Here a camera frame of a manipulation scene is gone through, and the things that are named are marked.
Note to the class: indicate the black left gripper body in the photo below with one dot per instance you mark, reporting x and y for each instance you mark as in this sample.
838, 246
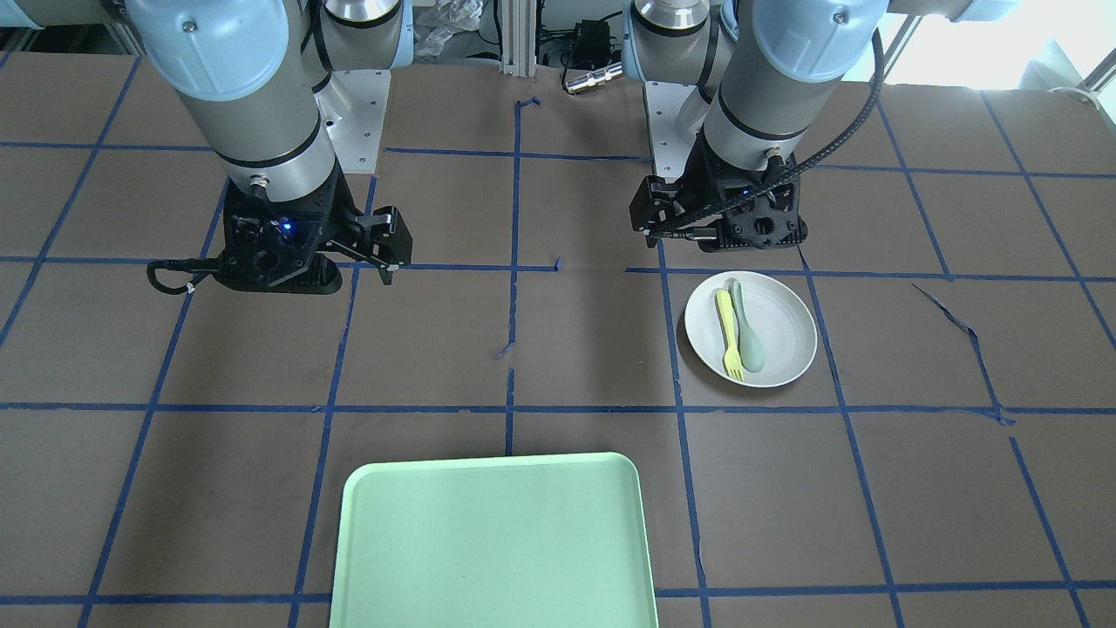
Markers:
695, 194

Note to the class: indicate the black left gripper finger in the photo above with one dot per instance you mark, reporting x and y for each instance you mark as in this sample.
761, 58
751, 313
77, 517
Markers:
652, 205

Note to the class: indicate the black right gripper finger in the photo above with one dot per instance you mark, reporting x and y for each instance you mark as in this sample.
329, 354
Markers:
381, 239

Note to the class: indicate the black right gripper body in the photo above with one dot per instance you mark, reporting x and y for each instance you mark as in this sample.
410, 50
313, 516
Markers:
342, 210

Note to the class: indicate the white round plate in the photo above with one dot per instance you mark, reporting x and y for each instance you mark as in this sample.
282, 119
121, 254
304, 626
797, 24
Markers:
782, 320

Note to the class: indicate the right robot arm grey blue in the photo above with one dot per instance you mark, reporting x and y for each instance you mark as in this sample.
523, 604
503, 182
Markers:
258, 79

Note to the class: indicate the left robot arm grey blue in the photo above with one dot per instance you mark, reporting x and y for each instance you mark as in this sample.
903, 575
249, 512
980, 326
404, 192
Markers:
762, 71

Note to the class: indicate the yellow plastic fork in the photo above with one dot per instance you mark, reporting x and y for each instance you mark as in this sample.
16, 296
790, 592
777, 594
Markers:
732, 360

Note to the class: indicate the pale green plastic spoon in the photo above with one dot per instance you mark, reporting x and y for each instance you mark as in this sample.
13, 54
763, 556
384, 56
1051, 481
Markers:
752, 350

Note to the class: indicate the silver metal cylinder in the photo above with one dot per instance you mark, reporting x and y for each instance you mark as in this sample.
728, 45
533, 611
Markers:
592, 79

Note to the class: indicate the black power adapter box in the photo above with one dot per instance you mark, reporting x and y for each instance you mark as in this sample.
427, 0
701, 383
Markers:
592, 46

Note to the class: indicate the crumpled clear plastic bag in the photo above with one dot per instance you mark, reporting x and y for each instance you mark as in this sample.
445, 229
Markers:
437, 23

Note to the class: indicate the mint green tray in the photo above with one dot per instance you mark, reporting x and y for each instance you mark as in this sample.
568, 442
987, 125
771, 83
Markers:
545, 540

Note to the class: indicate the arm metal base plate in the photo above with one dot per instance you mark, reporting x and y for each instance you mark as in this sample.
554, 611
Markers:
353, 105
675, 113

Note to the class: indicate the aluminium frame post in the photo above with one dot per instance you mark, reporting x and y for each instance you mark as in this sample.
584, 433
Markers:
518, 30

